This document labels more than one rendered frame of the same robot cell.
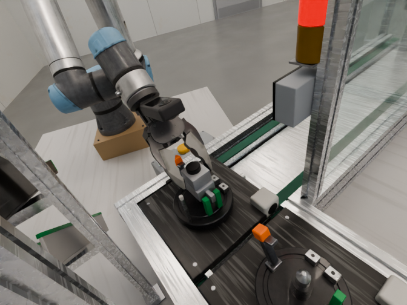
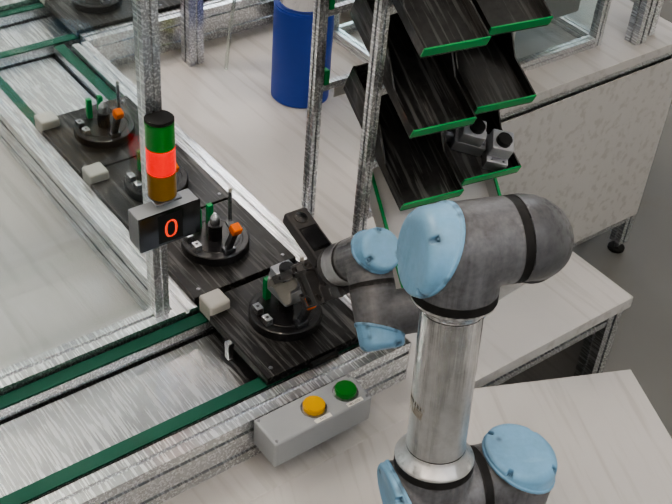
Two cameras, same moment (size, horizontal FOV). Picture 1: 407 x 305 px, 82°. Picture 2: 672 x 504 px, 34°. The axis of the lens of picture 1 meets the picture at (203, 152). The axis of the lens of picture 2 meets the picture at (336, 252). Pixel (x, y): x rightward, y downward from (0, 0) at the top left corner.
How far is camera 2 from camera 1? 2.12 m
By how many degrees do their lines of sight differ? 100
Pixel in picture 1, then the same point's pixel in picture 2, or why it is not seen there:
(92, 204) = (485, 419)
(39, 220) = (571, 410)
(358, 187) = not seen: hidden behind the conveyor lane
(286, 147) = (138, 410)
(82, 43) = not seen: outside the picture
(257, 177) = (204, 371)
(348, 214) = not seen: hidden behind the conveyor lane
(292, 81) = (185, 195)
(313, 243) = (185, 268)
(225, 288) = (272, 253)
